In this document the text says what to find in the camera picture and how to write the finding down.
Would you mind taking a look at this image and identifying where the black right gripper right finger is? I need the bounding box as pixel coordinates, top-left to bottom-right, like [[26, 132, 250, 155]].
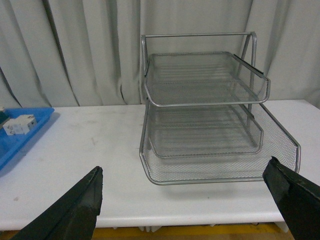
[[262, 156, 320, 240]]

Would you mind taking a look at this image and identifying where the white curtain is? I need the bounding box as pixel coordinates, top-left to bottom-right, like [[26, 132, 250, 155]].
[[0, 0, 320, 108]]

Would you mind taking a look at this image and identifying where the silver mesh tray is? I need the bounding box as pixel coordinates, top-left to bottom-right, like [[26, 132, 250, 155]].
[[147, 104, 264, 158], [139, 103, 301, 185], [144, 52, 271, 107]]

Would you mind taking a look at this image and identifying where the green knife switch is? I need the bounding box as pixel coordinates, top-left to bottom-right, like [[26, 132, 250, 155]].
[[0, 106, 10, 129]]

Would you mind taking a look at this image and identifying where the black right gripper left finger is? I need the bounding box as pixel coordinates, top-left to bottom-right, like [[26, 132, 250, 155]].
[[12, 166, 103, 240]]

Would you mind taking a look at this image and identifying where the white circuit breaker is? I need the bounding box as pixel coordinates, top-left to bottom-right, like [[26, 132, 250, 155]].
[[2, 114, 38, 136]]

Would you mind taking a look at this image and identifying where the blue plastic tray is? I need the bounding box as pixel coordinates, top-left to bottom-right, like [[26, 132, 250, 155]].
[[0, 107, 55, 170]]

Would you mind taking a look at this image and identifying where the silver wire rack frame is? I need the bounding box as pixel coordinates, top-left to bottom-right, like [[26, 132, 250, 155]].
[[140, 31, 259, 148]]

